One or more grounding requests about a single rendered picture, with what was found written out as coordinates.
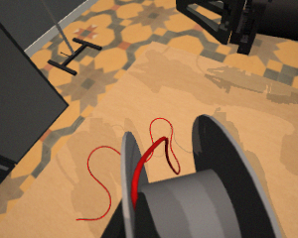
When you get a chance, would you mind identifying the dark red cable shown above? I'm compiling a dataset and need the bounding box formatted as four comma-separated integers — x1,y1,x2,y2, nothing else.
91,136,180,211

